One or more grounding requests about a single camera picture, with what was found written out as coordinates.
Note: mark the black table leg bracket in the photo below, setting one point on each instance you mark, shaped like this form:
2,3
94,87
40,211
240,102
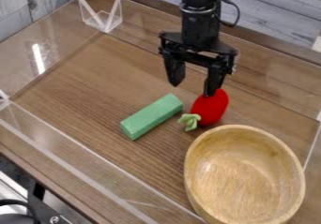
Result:
46,215

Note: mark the clear acrylic table enclosure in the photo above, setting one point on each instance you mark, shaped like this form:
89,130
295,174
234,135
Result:
73,81

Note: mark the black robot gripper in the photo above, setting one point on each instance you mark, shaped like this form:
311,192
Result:
196,45

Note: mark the green rectangular block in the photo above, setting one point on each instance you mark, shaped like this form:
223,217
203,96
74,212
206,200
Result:
151,116

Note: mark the wooden bowl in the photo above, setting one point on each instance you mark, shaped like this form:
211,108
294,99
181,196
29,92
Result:
243,177

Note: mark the red plush strawberry toy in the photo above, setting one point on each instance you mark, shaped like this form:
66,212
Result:
206,111

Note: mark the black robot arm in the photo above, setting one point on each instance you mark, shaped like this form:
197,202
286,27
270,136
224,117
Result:
230,13

